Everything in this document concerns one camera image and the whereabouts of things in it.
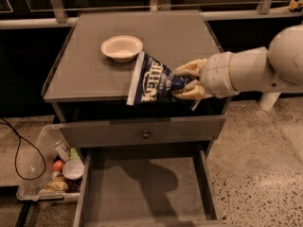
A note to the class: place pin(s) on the grey wooden drawer cabinet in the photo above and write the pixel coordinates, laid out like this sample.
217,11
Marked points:
84,85

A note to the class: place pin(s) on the grey open middle drawer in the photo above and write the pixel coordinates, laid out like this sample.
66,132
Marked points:
146,189

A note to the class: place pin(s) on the small white bowl in bin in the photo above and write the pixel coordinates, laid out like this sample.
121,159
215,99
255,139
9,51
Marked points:
73,169

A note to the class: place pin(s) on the round brass drawer knob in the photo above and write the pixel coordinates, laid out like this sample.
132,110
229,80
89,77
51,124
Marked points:
146,134

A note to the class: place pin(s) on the white paper bowl on counter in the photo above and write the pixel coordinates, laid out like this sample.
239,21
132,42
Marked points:
121,48

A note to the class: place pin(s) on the blue Kettle chip bag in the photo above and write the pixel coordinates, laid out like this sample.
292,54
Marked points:
154,82

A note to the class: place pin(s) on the grey top drawer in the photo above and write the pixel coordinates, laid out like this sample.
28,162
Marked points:
127,132

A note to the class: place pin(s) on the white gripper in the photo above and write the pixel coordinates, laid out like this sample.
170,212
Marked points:
217,75

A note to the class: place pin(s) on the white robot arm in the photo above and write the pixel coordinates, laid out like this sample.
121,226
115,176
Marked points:
276,68

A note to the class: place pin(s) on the orange round fruit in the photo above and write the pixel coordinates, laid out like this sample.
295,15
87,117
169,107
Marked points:
58,166

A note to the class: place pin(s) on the white labelled bottle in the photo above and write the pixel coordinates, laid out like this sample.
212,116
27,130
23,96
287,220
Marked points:
62,151

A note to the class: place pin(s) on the clear plastic storage bin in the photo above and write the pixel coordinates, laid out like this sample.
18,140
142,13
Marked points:
35,165

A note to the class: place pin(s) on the green packet in bin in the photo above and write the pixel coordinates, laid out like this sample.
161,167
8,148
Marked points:
73,154

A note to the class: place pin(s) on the yellow snack bag in bin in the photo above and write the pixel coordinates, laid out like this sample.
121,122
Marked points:
58,184

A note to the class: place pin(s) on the grey metal railing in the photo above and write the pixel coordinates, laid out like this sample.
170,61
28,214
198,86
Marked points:
18,13

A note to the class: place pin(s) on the white diagonal support pole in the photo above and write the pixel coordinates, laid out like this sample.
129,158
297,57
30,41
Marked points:
268,100

